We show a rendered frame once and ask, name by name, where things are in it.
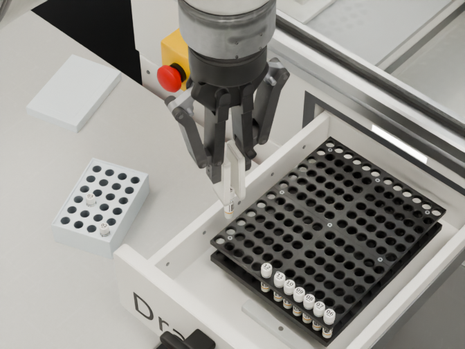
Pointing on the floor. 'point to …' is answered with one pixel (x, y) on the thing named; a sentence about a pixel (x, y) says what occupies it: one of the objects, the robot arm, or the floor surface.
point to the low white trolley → (183, 203)
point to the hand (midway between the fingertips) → (228, 173)
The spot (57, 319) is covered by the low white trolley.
